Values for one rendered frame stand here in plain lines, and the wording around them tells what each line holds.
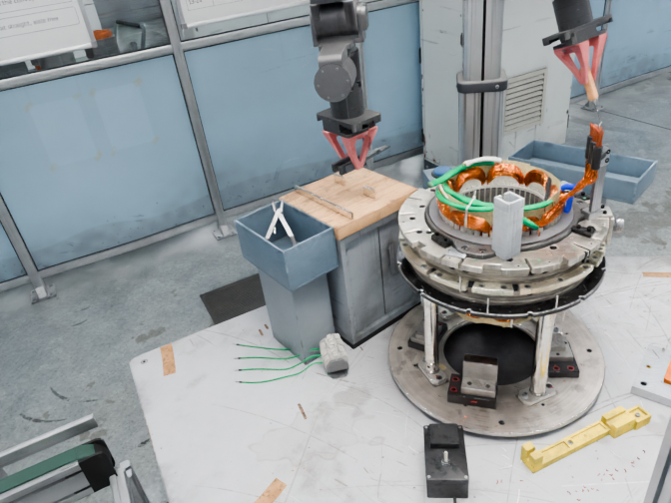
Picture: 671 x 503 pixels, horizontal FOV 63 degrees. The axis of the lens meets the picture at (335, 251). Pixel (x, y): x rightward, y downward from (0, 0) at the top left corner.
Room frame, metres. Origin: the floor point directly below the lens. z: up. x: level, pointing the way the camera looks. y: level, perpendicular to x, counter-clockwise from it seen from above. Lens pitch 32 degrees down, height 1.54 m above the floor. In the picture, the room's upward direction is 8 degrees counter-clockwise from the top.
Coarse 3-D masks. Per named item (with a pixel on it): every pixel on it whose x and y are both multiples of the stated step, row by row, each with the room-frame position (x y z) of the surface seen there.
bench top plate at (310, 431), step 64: (640, 256) 1.01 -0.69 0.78; (256, 320) 0.96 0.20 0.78; (640, 320) 0.80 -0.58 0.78; (192, 384) 0.79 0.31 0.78; (256, 384) 0.77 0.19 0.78; (320, 384) 0.74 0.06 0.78; (384, 384) 0.72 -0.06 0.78; (192, 448) 0.64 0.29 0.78; (256, 448) 0.62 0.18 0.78; (320, 448) 0.60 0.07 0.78; (384, 448) 0.58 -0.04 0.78; (512, 448) 0.55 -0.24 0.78; (640, 448) 0.52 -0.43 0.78
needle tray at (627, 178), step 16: (528, 144) 1.08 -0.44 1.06; (544, 144) 1.08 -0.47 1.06; (560, 144) 1.05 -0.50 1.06; (512, 160) 1.02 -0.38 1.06; (528, 160) 1.00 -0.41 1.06; (544, 160) 1.07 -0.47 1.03; (560, 160) 1.05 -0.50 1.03; (576, 160) 1.02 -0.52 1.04; (624, 160) 0.96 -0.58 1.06; (640, 160) 0.94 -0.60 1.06; (560, 176) 0.94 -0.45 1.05; (576, 176) 0.92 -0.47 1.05; (608, 176) 0.96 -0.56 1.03; (624, 176) 0.95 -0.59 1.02; (640, 176) 0.93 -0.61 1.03; (608, 192) 0.88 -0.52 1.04; (624, 192) 0.86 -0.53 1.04; (640, 192) 0.87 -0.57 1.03
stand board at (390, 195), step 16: (352, 176) 1.03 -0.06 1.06; (368, 176) 1.02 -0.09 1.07; (384, 176) 1.01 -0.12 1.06; (320, 192) 0.98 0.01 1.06; (336, 192) 0.97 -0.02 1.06; (352, 192) 0.96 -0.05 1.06; (384, 192) 0.94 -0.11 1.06; (400, 192) 0.93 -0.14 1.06; (304, 208) 0.92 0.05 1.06; (320, 208) 0.91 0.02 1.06; (352, 208) 0.89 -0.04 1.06; (368, 208) 0.89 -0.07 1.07; (384, 208) 0.89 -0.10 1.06; (336, 224) 0.84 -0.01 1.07; (352, 224) 0.84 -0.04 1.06; (368, 224) 0.86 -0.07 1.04
